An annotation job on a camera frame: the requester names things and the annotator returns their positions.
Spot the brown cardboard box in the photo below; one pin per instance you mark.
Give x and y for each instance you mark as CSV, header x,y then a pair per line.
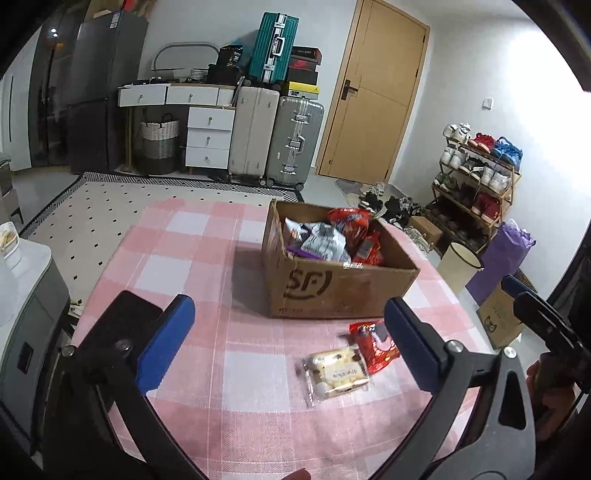
x,y
332,286

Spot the pink checkered tablecloth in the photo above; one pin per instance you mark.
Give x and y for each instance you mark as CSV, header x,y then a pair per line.
x,y
240,360

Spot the wooden shoe rack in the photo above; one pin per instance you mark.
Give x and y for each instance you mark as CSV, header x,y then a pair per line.
x,y
515,184

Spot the black and red shoe box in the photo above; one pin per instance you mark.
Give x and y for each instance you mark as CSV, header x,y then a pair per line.
x,y
304,55

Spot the wooden door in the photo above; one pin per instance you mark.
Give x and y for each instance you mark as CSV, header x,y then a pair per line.
x,y
374,92

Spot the black smartphone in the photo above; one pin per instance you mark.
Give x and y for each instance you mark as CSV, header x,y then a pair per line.
x,y
124,314

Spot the person's right hand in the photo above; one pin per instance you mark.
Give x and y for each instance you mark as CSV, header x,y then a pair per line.
x,y
551,406

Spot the small red snack packet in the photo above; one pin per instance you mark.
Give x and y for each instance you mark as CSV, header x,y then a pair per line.
x,y
376,350

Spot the patterned floor rug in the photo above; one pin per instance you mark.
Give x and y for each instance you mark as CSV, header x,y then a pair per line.
x,y
92,217

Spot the dark grey refrigerator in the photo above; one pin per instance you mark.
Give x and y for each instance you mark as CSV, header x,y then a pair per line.
x,y
101,92

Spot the small cardboard box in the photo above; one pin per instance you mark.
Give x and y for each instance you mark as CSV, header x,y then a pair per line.
x,y
425,230

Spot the white waste bin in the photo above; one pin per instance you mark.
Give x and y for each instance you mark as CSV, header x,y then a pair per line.
x,y
457,267

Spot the clear plastic container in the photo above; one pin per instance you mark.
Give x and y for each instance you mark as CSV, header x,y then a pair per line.
x,y
8,244

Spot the teal suitcase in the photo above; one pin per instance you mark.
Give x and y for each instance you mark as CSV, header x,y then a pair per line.
x,y
272,50

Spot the grey and purple snack bag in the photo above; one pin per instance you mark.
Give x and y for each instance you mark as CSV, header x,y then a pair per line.
x,y
323,244

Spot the arched mirror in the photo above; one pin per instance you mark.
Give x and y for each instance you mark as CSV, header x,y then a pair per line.
x,y
184,57

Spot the person's left hand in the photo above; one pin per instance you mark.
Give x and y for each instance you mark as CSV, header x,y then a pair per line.
x,y
290,475

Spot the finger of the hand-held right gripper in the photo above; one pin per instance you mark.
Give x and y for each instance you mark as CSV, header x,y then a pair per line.
x,y
535,314

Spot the white wall switch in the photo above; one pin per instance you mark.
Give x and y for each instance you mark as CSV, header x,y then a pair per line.
x,y
487,104

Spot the large red snack bag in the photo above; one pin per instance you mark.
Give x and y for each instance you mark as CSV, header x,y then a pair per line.
x,y
355,226

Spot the pile of dark shoes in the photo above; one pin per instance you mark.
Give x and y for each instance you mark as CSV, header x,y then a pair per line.
x,y
392,203

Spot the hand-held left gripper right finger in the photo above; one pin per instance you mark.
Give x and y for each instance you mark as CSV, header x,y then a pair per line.
x,y
411,346

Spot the clear pastry packet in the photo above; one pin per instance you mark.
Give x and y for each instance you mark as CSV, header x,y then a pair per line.
x,y
334,374

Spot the cream suitcase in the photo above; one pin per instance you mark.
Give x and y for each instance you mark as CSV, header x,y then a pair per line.
x,y
254,134

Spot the silver suitcase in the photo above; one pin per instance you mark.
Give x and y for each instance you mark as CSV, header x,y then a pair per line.
x,y
293,138

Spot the yellow shoe box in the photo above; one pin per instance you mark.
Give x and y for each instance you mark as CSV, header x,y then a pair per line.
x,y
300,90

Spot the white drawer desk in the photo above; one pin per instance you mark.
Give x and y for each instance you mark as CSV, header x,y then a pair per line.
x,y
203,124

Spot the grey and white appliance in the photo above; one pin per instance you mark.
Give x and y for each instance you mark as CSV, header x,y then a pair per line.
x,y
27,323

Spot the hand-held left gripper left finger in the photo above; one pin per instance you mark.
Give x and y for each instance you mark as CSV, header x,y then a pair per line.
x,y
166,341

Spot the woven laundry basket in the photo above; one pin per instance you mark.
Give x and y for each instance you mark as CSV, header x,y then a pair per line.
x,y
159,143

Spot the brown paper bag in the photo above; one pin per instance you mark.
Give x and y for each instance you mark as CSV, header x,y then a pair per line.
x,y
501,318

